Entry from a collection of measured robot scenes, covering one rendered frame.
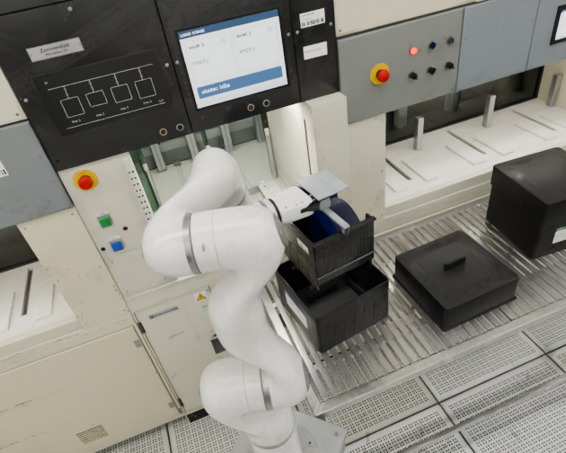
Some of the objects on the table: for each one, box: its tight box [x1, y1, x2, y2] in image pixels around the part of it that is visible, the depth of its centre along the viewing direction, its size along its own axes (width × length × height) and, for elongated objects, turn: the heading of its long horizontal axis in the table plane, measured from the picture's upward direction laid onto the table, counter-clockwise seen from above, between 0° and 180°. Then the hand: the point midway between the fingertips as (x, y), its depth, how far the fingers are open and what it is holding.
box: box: [486, 147, 566, 259], centre depth 165 cm, size 29×29×25 cm
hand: (321, 190), depth 125 cm, fingers closed on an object, 3 cm apart
